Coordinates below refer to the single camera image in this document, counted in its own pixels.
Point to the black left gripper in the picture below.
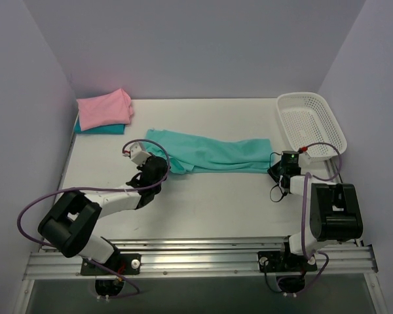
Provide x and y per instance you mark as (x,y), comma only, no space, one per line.
(159,167)

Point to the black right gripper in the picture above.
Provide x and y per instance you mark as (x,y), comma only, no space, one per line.
(276,169)

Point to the mint green t-shirt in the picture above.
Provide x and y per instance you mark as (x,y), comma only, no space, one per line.
(190,154)

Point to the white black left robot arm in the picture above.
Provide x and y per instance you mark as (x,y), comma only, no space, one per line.
(69,225)

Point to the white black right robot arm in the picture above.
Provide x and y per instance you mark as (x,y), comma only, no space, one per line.
(330,211)

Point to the folded teal t-shirt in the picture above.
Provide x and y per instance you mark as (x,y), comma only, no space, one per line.
(114,129)

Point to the white perforated plastic basket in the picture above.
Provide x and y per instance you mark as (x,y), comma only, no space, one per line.
(306,118)

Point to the folded pink t-shirt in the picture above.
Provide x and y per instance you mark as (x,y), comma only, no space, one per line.
(109,109)

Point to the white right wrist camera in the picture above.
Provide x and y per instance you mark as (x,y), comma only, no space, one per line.
(304,156)

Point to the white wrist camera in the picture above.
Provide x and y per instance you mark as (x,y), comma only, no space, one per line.
(138,154)
(304,156)

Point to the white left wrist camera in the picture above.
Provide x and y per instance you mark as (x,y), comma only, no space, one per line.
(138,154)

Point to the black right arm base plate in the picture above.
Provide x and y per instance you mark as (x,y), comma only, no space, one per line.
(279,262)

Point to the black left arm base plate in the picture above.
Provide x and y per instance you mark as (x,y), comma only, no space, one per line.
(126,264)

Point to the aluminium mounting rail frame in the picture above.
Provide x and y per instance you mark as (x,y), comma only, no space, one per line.
(201,225)

